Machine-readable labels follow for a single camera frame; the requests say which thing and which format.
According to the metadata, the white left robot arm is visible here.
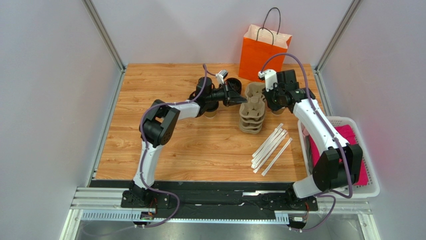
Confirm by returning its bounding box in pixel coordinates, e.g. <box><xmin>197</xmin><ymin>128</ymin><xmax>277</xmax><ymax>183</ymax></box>
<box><xmin>121</xmin><ymin>76</ymin><xmax>247</xmax><ymax>208</ymax></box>

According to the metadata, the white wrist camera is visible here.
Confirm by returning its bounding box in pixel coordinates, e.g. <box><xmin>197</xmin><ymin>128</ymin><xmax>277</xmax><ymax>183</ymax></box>
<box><xmin>258</xmin><ymin>69</ymin><xmax>278</xmax><ymax>92</ymax></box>
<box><xmin>215</xmin><ymin>69</ymin><xmax>229</xmax><ymax>85</ymax></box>

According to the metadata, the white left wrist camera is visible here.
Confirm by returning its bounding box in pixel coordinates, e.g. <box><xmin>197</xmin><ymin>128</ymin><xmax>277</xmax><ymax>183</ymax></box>
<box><xmin>215</xmin><ymin>69</ymin><xmax>229</xmax><ymax>85</ymax></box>

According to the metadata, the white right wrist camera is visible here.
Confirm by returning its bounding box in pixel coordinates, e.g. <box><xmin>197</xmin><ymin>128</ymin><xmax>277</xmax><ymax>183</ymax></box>
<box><xmin>258</xmin><ymin>69</ymin><xmax>278</xmax><ymax>92</ymax></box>

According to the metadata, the white wrapped straw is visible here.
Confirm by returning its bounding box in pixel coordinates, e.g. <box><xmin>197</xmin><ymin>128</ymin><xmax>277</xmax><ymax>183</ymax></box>
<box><xmin>251</xmin><ymin>132</ymin><xmax>288</xmax><ymax>173</ymax></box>
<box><xmin>261</xmin><ymin>137</ymin><xmax>293</xmax><ymax>176</ymax></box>
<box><xmin>251</xmin><ymin>128</ymin><xmax>288</xmax><ymax>169</ymax></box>
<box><xmin>251</xmin><ymin>122</ymin><xmax>284</xmax><ymax>158</ymax></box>

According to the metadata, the white plastic basket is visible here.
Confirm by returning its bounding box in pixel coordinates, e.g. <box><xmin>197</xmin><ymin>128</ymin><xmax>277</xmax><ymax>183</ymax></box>
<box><xmin>297</xmin><ymin>116</ymin><xmax>380</xmax><ymax>199</ymax></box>

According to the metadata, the stack of paper cups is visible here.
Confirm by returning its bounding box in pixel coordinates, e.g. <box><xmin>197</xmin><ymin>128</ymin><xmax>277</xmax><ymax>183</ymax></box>
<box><xmin>271</xmin><ymin>107</ymin><xmax>286</xmax><ymax>116</ymax></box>

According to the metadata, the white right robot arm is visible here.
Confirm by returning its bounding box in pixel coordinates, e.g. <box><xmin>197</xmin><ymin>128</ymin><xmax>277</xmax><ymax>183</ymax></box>
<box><xmin>258</xmin><ymin>69</ymin><xmax>363</xmax><ymax>199</ymax></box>

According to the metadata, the pink folded cloth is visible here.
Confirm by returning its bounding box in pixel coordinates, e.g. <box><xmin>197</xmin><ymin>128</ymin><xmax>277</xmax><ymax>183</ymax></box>
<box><xmin>309</xmin><ymin>124</ymin><xmax>369</xmax><ymax>186</ymax></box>

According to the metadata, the stack of black lids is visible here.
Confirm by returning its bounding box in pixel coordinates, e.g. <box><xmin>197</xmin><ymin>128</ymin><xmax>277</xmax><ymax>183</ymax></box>
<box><xmin>225</xmin><ymin>77</ymin><xmax>242</xmax><ymax>94</ymax></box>

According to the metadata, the orange paper bag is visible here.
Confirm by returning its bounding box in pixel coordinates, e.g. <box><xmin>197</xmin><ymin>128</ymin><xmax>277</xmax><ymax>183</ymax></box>
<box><xmin>238</xmin><ymin>23</ymin><xmax>293</xmax><ymax>82</ymax></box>

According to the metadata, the brown paper cup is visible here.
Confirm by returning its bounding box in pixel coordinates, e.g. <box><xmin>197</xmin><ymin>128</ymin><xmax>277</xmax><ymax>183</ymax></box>
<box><xmin>204</xmin><ymin>110</ymin><xmax>217</xmax><ymax>119</ymax></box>

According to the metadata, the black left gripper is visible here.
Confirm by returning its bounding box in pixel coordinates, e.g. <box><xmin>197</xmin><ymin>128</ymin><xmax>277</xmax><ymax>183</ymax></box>
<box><xmin>205</xmin><ymin>81</ymin><xmax>248</xmax><ymax>108</ymax></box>

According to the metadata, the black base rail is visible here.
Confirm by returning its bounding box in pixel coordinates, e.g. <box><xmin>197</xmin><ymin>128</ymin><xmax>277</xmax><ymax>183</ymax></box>
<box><xmin>89</xmin><ymin>179</ymin><xmax>319</xmax><ymax>222</ymax></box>

